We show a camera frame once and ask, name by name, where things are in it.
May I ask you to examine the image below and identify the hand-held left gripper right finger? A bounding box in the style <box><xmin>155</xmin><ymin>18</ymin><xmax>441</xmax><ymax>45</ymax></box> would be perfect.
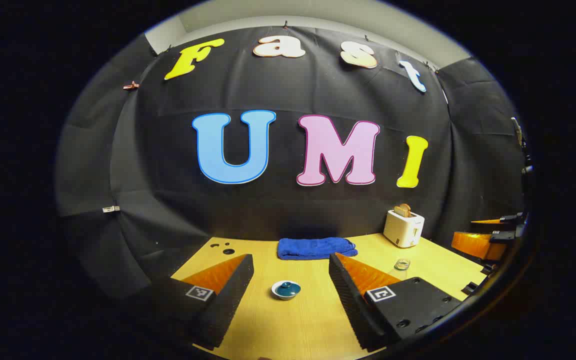
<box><xmin>328</xmin><ymin>252</ymin><xmax>465</xmax><ymax>352</ymax></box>

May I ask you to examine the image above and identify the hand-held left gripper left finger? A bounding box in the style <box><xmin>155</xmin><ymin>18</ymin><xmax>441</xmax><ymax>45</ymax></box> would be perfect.
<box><xmin>153</xmin><ymin>254</ymin><xmax>255</xmax><ymax>351</ymax></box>

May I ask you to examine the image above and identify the clear water bottle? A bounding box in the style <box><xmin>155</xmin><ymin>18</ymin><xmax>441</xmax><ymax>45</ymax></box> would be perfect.
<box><xmin>390</xmin><ymin>258</ymin><xmax>412</xmax><ymax>281</ymax></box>

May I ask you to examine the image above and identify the blue towel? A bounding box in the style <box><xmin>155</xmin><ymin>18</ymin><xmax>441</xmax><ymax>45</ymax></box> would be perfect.
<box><xmin>276</xmin><ymin>237</ymin><xmax>359</xmax><ymax>261</ymax></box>

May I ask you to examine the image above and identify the white toaster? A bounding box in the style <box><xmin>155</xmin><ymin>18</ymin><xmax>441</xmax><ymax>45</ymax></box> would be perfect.
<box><xmin>383</xmin><ymin>209</ymin><xmax>425</xmax><ymax>249</ymax></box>

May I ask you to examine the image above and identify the black backdrop cloth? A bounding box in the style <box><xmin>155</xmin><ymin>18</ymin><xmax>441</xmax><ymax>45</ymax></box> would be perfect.
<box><xmin>54</xmin><ymin>25</ymin><xmax>529</xmax><ymax>301</ymax></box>

